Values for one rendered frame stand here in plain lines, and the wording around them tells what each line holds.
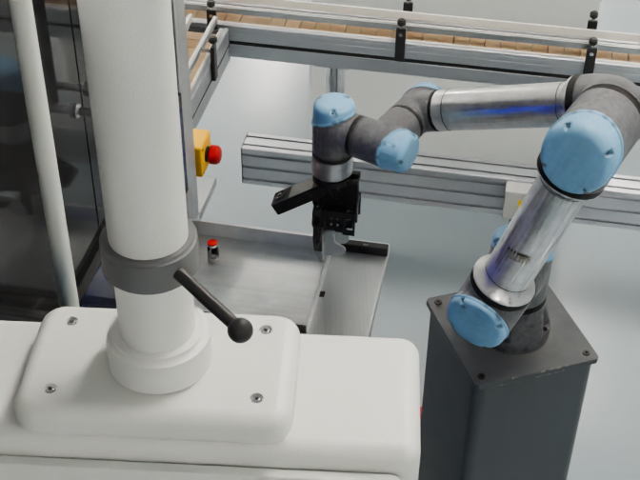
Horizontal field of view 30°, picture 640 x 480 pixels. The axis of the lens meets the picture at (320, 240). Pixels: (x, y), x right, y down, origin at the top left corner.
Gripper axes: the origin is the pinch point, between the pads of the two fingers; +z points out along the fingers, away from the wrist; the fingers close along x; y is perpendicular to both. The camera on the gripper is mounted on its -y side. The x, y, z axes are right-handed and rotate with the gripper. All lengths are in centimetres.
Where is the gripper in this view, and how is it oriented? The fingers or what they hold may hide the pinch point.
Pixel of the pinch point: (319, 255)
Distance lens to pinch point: 231.1
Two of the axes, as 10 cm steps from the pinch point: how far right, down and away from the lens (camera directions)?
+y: 9.8, 1.3, -1.4
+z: -0.1, 7.8, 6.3
